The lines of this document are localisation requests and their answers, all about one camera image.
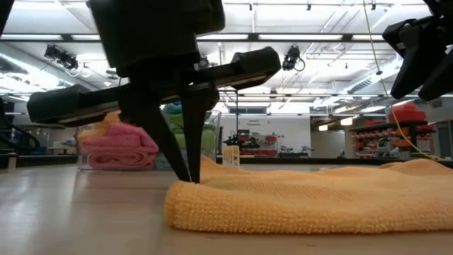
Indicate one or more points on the red object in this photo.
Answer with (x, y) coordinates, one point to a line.
(408, 113)

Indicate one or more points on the black distant robot arm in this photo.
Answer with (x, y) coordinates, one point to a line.
(244, 142)

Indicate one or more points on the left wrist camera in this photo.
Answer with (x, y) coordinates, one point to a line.
(148, 32)

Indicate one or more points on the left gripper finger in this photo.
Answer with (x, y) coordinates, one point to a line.
(159, 141)
(194, 141)

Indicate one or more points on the pink microfiber towel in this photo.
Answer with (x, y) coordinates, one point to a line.
(120, 160)
(120, 140)

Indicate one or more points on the shelf with red bins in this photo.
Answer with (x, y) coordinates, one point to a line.
(385, 140)

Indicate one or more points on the red and white shelf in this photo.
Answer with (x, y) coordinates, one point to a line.
(263, 141)

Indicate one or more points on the black ceiling device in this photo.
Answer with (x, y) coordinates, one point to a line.
(292, 58)
(62, 57)
(202, 63)

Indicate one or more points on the clear plastic bin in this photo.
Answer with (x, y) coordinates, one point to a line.
(212, 134)

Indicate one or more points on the orange microfiber towel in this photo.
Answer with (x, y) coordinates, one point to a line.
(318, 202)
(101, 129)

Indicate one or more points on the black overhead crossbar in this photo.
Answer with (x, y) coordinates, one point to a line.
(301, 37)

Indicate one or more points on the blue microfiber towel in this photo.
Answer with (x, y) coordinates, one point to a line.
(173, 108)

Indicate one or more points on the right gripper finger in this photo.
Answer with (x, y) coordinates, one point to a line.
(414, 63)
(439, 81)

